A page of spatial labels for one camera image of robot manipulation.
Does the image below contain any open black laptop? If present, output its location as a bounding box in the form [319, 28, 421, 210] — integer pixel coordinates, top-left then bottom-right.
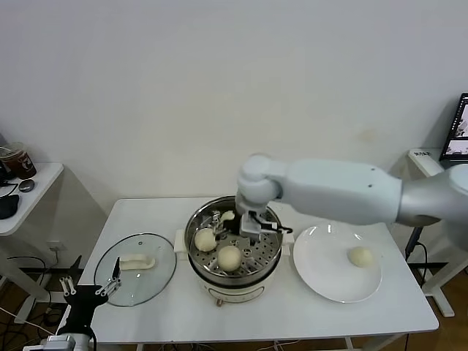
[438, 93, 468, 163]

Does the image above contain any thin white floor cable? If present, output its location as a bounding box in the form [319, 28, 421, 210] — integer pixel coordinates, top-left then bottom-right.
[0, 306, 58, 339]

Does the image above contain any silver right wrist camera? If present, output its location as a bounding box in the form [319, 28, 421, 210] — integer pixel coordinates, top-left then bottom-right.
[239, 214, 263, 239]

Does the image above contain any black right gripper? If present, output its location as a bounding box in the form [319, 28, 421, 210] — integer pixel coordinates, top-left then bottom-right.
[210, 210, 263, 273]

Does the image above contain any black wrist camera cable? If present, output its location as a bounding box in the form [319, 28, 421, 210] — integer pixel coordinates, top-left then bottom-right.
[261, 220, 294, 235]

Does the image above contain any white round plate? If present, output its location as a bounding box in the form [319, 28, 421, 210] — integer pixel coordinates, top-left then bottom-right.
[292, 224, 384, 303]

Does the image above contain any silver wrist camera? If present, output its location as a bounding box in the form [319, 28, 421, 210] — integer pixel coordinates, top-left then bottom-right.
[43, 334, 76, 351]
[239, 214, 263, 239]

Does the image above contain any white side table labelled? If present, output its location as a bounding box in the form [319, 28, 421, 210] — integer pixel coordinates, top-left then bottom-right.
[408, 148, 456, 317]

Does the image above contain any thin black desk cable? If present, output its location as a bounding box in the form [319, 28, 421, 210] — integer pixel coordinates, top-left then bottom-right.
[0, 181, 19, 199]

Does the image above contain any black floor cable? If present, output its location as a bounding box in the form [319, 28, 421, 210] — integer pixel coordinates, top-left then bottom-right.
[7, 255, 56, 295]

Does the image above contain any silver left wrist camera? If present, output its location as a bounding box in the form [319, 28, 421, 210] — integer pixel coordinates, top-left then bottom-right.
[43, 334, 76, 351]

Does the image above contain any glass lid white handle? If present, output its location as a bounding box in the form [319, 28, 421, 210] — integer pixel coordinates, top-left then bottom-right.
[94, 232, 178, 307]

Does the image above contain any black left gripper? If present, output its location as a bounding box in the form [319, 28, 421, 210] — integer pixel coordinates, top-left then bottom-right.
[59, 254, 122, 331]

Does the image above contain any black cable with adapter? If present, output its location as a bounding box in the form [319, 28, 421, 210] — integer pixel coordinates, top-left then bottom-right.
[404, 225, 449, 290]

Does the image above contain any dark plastic drink cup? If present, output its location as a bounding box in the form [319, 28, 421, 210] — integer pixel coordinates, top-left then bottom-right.
[0, 146, 18, 184]

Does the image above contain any brown coffee cup white logo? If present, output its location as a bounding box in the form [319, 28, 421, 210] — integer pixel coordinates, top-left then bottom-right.
[7, 141, 38, 180]

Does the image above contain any stainless steel steamer basket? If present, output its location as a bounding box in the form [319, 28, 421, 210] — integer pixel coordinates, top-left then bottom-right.
[184, 197, 284, 281]

